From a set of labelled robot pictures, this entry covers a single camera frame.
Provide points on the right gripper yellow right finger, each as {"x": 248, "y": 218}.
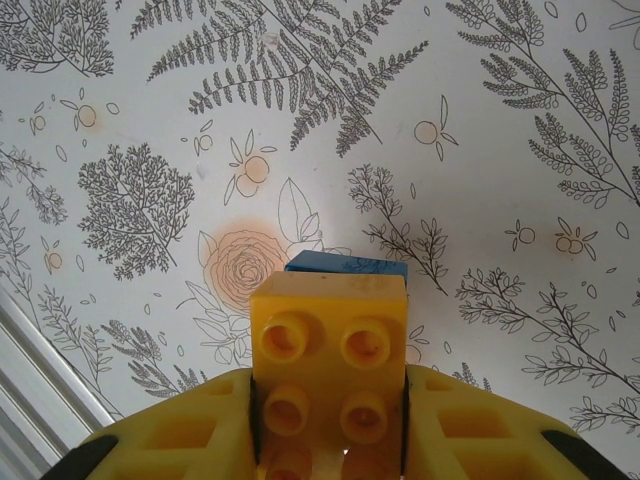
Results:
{"x": 475, "y": 440}

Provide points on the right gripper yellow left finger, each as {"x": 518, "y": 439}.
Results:
{"x": 175, "y": 440}

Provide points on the long orange lego brick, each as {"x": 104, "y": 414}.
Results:
{"x": 325, "y": 320}

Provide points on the small blue lego brick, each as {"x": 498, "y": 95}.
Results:
{"x": 325, "y": 261}

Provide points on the wide aluminium extrusion rail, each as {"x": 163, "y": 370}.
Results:
{"x": 30, "y": 390}

